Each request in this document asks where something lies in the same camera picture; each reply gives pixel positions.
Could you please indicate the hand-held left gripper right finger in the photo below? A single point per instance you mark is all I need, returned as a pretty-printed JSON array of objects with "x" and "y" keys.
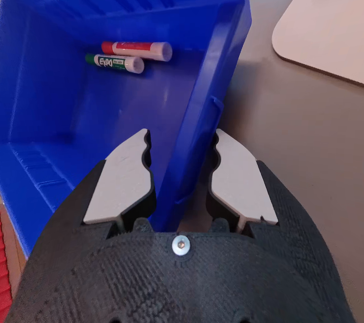
[{"x": 244, "y": 186}]

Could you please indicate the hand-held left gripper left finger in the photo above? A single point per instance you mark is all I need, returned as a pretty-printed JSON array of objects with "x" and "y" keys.
[{"x": 119, "y": 183}]

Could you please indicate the blue plastic bin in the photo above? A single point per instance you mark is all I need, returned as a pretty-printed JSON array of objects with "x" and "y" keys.
[{"x": 85, "y": 115}]

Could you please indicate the green dry erase marker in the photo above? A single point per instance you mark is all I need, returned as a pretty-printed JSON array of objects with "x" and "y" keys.
[{"x": 119, "y": 63}]

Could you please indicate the red dry erase marker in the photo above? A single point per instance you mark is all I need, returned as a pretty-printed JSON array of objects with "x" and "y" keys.
[{"x": 142, "y": 50}]

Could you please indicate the white whiteboard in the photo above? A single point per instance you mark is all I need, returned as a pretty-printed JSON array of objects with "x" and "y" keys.
[{"x": 327, "y": 15}]

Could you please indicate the red plastic bin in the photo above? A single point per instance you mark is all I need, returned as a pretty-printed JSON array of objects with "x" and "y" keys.
[{"x": 4, "y": 271}]

